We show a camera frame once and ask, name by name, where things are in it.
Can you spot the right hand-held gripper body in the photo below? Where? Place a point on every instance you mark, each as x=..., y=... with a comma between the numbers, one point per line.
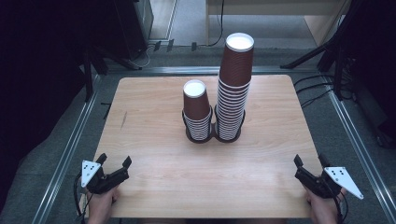
x=330, y=182

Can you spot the person's left hand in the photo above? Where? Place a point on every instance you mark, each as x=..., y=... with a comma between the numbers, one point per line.
x=101, y=205

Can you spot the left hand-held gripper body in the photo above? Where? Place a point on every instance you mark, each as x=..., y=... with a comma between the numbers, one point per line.
x=102, y=182

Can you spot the metal floor rail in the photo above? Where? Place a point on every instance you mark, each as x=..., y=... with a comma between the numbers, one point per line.
x=358, y=146
x=67, y=155
x=186, y=70

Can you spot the black cabinet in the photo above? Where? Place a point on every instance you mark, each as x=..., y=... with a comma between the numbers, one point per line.
x=134, y=25

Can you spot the black tripod stand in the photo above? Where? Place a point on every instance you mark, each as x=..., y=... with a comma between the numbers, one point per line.
x=93, y=62
x=330, y=46

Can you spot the person's right hand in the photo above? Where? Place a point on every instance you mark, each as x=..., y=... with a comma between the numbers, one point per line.
x=323, y=210

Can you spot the stack of brown paper cups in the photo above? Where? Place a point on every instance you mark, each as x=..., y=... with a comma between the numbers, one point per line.
x=196, y=105
x=235, y=81

